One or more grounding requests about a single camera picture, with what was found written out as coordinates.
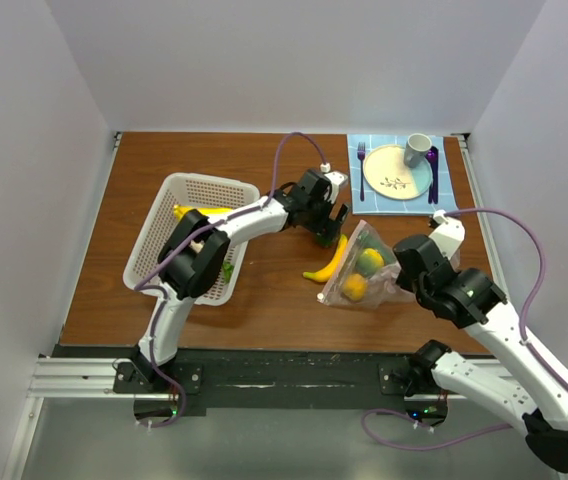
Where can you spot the purple plastic fork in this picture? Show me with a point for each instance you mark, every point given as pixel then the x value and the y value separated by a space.
pixel 361 155

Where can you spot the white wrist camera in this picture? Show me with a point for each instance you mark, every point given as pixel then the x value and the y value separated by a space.
pixel 448 233
pixel 337 180

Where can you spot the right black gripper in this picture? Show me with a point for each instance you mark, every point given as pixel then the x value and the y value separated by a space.
pixel 401 279

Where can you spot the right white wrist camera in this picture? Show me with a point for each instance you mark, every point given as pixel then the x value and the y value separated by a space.
pixel 448 233

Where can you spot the green fake vegetable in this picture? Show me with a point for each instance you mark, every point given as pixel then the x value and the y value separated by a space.
pixel 326 241

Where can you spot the grey mug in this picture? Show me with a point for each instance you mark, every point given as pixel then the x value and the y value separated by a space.
pixel 416 148

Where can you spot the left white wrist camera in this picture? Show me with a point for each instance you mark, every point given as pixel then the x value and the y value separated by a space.
pixel 337 180

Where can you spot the dark green fake cucumber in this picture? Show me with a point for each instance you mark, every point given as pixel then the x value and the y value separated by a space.
pixel 386 252

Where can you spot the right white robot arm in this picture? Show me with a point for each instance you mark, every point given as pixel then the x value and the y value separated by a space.
pixel 534 401

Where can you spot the purple plastic spoon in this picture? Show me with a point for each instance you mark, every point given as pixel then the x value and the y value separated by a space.
pixel 428 158

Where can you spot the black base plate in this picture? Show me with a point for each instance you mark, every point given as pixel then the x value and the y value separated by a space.
pixel 270 379

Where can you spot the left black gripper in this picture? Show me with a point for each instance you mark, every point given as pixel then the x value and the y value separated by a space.
pixel 328 227

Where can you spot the yellow fake fruit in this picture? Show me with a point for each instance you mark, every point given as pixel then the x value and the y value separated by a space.
pixel 323 275

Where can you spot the clear zip top bag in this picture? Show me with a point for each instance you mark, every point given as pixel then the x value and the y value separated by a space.
pixel 382 286

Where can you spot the front aluminium rail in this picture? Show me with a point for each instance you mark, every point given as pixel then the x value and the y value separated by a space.
pixel 96 378

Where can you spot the white perforated plastic basket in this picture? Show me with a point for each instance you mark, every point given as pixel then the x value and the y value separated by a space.
pixel 194 190

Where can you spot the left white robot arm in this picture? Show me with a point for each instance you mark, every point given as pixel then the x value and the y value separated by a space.
pixel 177 260

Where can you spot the white fake radish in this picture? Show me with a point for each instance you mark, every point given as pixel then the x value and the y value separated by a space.
pixel 227 268

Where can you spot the cream and blue plate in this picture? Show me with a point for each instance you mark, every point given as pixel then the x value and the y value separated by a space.
pixel 386 174

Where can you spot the purple plastic knife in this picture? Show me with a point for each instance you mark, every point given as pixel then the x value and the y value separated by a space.
pixel 435 169

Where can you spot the yellow green fake lemon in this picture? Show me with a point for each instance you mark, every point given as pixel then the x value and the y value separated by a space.
pixel 369 262

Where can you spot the yellow fake banana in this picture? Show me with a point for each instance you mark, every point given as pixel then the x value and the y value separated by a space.
pixel 180 211

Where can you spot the yellow orange fake pear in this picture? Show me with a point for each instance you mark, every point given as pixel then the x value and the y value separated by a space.
pixel 354 287

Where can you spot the blue checkered placemat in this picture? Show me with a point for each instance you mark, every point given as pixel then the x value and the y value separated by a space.
pixel 376 204

